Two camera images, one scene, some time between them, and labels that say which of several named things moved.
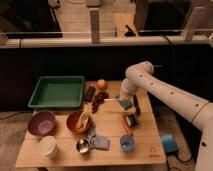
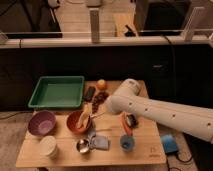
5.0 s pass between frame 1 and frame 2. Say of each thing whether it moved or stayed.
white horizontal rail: stayed
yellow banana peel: stayed
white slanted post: stayed
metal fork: moved
